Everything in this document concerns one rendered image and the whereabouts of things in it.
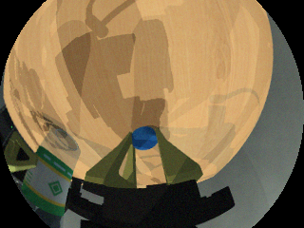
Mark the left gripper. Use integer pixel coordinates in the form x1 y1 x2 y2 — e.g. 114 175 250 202
3 131 38 184

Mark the blue bottle cap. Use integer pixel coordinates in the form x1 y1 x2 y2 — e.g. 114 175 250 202
132 126 158 150

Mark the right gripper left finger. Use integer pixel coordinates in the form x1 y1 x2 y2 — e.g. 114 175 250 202
84 132 137 188

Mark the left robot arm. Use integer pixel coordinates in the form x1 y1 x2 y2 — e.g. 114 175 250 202
0 134 84 212

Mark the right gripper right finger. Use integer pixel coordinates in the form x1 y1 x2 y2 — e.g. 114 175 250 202
155 127 203 185

